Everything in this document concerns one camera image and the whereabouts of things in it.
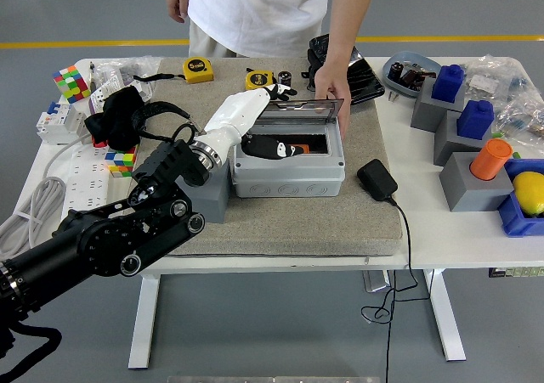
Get person's left hand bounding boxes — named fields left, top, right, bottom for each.
left=313, top=63, right=353, bottom=140

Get person's right hand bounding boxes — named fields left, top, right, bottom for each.
left=164, top=0, right=191, bottom=24

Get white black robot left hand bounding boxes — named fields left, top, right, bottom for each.
left=199, top=83, right=305, bottom=164

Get grey junction box clear lid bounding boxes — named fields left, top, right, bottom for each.
left=232, top=98, right=346, bottom=198

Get yellow round tape measure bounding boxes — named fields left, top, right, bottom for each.
left=245, top=69, right=276, bottom=92

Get blue-grey oval dish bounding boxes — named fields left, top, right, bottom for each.
left=382, top=50, right=442, bottom=99

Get clear bags of small parts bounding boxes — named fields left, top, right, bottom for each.
left=95, top=55, right=165, bottom=104

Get person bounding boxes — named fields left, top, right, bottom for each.
left=186, top=0, right=337, bottom=59

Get brown capacitors in dish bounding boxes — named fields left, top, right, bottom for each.
left=401, top=69, right=438, bottom=92

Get grey block with round hole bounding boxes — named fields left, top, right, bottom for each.
left=176, top=166, right=231, bottom=224

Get grey block holder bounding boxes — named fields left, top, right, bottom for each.
left=410, top=76, right=467, bottom=134
left=433, top=110, right=494, bottom=166
left=439, top=151, right=514, bottom=213

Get black power adapter plug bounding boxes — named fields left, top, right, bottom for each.
left=356, top=158, right=400, bottom=201

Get blue plastic block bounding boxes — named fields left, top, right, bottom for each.
left=432, top=64, right=465, bottom=103
left=456, top=99, right=495, bottom=141

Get black cloth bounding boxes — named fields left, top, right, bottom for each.
left=84, top=87, right=148, bottom=151

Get small multicolour puzzle cube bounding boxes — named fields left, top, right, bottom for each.
left=105, top=144, right=139, bottom=179

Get grey-brown mat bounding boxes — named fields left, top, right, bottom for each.
left=118, top=56, right=404, bottom=257

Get large multicolour puzzle cube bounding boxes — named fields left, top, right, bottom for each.
left=52, top=64, right=93, bottom=104

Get white power strip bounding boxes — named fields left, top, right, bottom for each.
left=63, top=144, right=112, bottom=212

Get white circuit breaker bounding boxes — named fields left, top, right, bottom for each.
left=36, top=101, right=93, bottom=146

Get yellow lemon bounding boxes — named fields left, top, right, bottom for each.
left=512, top=171, right=544, bottom=219

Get white table leg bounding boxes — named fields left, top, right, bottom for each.
left=422, top=268, right=467, bottom=363
left=127, top=273, right=162, bottom=369

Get blue plastic bin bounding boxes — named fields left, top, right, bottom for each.
left=497, top=158, right=544, bottom=239

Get table height control panel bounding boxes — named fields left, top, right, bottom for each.
left=487, top=267, right=544, bottom=279

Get yellow tape measure with strap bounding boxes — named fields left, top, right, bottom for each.
left=133, top=57, right=216, bottom=85

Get packaged white wall socket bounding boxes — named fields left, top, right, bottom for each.
left=88, top=76, right=124, bottom=115

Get black adapter cord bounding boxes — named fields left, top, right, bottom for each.
left=360, top=198, right=420, bottom=383

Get white power cable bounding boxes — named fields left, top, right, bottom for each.
left=0, top=138, right=93, bottom=256

